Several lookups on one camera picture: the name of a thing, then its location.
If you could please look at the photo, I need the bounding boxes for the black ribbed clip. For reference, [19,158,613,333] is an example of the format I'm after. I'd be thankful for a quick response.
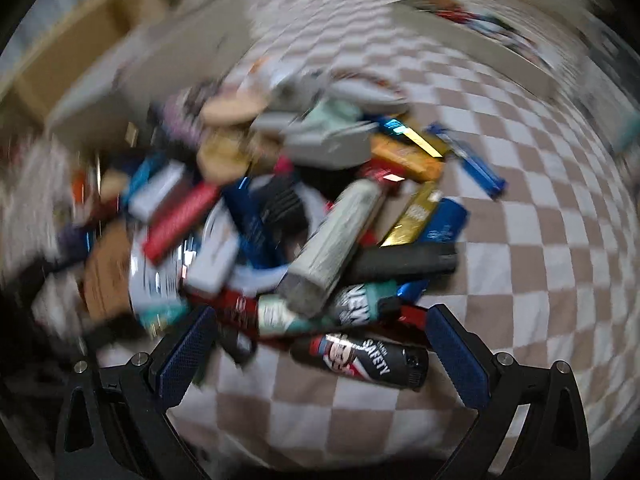
[257,177,308,233]

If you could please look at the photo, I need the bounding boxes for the round wooden block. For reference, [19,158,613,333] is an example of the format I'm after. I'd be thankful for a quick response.
[200,95,271,126]

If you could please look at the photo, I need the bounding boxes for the purple crocheted coaster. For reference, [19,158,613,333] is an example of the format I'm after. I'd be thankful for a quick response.
[150,85,211,146]

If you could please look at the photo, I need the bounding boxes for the brown cork coaster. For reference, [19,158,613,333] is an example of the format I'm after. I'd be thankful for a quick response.
[82,220,138,323]

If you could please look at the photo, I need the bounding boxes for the wooden bedside shelf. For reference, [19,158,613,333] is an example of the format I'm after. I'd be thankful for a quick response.
[0,0,171,126]

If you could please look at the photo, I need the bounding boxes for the white box with orange logo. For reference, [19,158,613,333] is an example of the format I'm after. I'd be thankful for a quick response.
[182,230,241,296]

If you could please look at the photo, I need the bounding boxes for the deep white storage box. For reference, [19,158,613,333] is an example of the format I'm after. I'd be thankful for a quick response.
[45,2,251,161]

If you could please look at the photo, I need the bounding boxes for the orange lighter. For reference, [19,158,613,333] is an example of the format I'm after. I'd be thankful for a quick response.
[370,135,446,183]

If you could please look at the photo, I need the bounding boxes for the shiny red lighter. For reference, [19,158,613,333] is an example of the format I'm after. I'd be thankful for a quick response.
[395,305,431,338]

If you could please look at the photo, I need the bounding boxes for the white green label lighter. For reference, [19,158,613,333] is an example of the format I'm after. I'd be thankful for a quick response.
[257,292,341,336]

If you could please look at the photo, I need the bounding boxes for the black cartoon print lighter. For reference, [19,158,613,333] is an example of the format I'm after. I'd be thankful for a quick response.
[290,332,431,393]

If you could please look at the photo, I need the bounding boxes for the black green printed lighter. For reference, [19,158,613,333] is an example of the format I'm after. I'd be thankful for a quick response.
[330,282,401,326]

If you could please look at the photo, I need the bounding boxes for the shiny gold lighter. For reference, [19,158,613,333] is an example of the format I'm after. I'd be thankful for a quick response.
[380,182,443,248]

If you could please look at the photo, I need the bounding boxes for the yellow lighter with red label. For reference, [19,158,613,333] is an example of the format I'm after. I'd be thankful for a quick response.
[196,130,253,183]

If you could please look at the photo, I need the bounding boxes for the teal lighter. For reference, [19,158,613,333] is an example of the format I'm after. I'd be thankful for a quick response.
[137,302,183,338]

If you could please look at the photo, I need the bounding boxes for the metallic blue lighter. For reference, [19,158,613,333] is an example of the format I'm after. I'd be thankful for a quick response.
[375,117,413,136]

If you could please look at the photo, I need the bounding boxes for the blue metal lighter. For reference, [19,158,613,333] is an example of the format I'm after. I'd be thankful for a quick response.
[417,197,471,246]

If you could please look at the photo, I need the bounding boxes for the dark red long lighter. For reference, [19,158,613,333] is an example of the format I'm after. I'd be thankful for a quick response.
[215,287,266,336]

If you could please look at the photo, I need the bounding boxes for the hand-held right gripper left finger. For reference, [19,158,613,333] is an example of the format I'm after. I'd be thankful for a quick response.
[54,305,221,480]

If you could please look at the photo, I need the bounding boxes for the grey plastic holder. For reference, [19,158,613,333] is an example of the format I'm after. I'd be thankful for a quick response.
[255,110,376,171]

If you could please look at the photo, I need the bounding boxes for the shallow white tray box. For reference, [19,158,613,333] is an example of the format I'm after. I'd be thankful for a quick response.
[390,0,566,101]

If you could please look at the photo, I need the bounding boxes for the checkered bed sheet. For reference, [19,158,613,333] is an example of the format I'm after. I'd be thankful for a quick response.
[0,0,636,476]

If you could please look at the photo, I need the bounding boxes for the clear blue lighter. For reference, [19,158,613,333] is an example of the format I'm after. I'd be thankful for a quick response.
[425,122,506,198]

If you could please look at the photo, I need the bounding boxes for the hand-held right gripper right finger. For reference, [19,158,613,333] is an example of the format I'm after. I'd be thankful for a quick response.
[425,304,591,480]

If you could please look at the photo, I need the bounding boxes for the white rectangular box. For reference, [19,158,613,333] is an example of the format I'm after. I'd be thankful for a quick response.
[127,162,183,223]

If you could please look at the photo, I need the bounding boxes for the mint green round mirror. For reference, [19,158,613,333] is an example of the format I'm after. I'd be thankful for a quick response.
[305,100,366,136]

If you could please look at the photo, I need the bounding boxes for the white coiled cable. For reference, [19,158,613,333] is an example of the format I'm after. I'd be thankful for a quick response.
[220,185,333,293]

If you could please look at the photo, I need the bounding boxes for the dark gold lighter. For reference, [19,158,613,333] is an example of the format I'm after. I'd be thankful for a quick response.
[405,127,451,158]

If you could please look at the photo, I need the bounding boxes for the dark blue lighter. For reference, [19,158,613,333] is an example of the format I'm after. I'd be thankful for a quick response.
[222,180,281,266]

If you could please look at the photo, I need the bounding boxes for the white printed cylinder lighter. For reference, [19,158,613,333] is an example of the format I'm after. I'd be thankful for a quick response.
[275,177,388,318]

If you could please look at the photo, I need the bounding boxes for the heap of small mixed trinkets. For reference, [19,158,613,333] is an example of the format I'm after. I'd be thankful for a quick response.
[415,0,551,71]

